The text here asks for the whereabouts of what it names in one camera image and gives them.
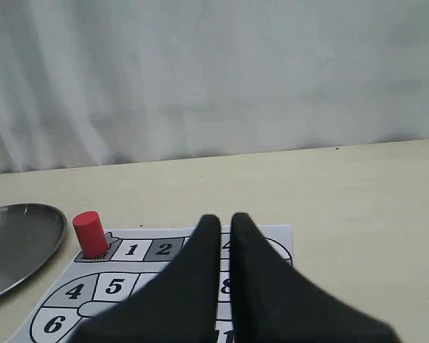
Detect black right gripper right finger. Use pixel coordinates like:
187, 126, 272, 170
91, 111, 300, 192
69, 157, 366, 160
230, 213, 400, 342

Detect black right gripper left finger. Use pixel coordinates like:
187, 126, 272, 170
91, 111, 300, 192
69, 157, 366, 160
70, 214, 220, 342

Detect red cylinder game piece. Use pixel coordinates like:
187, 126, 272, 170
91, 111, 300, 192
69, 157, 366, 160
72, 211, 108, 259

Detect paper number game board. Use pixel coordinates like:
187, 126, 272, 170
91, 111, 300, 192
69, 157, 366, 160
6, 224, 294, 343

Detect round stainless steel plate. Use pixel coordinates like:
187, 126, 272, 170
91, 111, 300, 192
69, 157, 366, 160
0, 203, 67, 297

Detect white fabric backdrop curtain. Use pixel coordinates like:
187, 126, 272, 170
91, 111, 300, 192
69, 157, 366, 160
0, 1, 429, 173

